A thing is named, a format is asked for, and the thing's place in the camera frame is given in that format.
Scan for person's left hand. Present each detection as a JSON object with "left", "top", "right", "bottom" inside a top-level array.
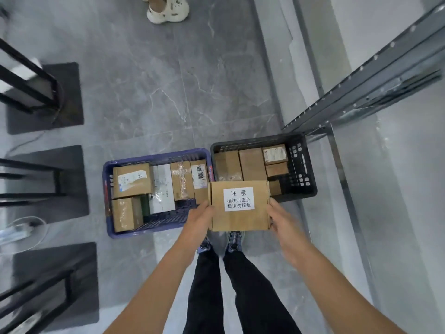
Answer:
[{"left": 180, "top": 199, "right": 216, "bottom": 256}]

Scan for person's right hand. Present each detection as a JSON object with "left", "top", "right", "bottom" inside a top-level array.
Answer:
[{"left": 266, "top": 197, "right": 315, "bottom": 270}]

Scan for brown box handwritten label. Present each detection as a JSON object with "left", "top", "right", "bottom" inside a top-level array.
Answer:
[{"left": 190, "top": 160, "right": 209, "bottom": 206}]

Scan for long taped brown box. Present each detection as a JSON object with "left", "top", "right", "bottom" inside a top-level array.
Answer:
[{"left": 169, "top": 161, "right": 195, "bottom": 201}]

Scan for white cardboard box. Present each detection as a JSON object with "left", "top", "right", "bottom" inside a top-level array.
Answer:
[{"left": 148, "top": 164, "right": 176, "bottom": 215}]

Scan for black plastic crate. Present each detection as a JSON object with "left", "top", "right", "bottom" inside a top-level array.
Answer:
[{"left": 210, "top": 133, "right": 318, "bottom": 203}]

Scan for brown box square white label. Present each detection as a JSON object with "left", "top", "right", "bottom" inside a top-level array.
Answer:
[{"left": 208, "top": 180, "right": 272, "bottom": 232}]

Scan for brown cardboard box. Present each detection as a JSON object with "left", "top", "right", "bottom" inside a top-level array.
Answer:
[{"left": 213, "top": 150, "right": 243, "bottom": 182}]

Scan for taped brown box red print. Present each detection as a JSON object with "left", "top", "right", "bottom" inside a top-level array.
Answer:
[{"left": 266, "top": 162, "right": 290, "bottom": 178}]

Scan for square brown box clear tape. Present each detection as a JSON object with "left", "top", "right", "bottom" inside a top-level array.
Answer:
[{"left": 112, "top": 196, "right": 144, "bottom": 233}]

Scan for brown box peeling white label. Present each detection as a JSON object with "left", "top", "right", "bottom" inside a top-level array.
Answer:
[{"left": 112, "top": 162, "right": 154, "bottom": 200}]

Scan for large plain brown box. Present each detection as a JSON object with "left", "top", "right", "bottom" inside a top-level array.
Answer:
[{"left": 238, "top": 148, "right": 267, "bottom": 181}]

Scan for brown box barcode label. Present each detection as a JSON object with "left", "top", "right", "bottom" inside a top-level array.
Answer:
[{"left": 262, "top": 144, "right": 288, "bottom": 166}]

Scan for blue plastic crate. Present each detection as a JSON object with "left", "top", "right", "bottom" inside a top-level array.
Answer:
[{"left": 102, "top": 148, "right": 213, "bottom": 239}]

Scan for person's right forearm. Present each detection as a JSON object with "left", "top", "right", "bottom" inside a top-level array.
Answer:
[{"left": 293, "top": 245, "right": 407, "bottom": 334}]

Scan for person's left forearm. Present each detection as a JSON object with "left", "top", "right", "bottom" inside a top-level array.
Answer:
[{"left": 104, "top": 239, "right": 199, "bottom": 334}]

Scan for person's right shoe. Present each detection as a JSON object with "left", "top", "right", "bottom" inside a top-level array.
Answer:
[{"left": 224, "top": 230, "right": 246, "bottom": 254}]

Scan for person's right leg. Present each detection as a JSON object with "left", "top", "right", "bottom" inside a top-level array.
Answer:
[{"left": 222, "top": 252, "right": 303, "bottom": 334}]

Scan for person's leg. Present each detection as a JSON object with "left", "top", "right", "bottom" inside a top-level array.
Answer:
[
  {"left": 182, "top": 250, "right": 223, "bottom": 334},
  {"left": 222, "top": 252, "right": 303, "bottom": 334}
]

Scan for person's left leg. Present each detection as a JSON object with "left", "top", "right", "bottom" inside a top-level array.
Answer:
[{"left": 182, "top": 250, "right": 223, "bottom": 334}]

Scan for white power strip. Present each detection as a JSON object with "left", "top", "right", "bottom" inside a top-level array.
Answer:
[{"left": 0, "top": 222, "right": 37, "bottom": 244}]

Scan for white paper sheet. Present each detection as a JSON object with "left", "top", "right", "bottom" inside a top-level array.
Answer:
[{"left": 13, "top": 57, "right": 44, "bottom": 87}]

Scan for black floor cable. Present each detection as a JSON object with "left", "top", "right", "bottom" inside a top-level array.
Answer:
[{"left": 6, "top": 111, "right": 67, "bottom": 157}]

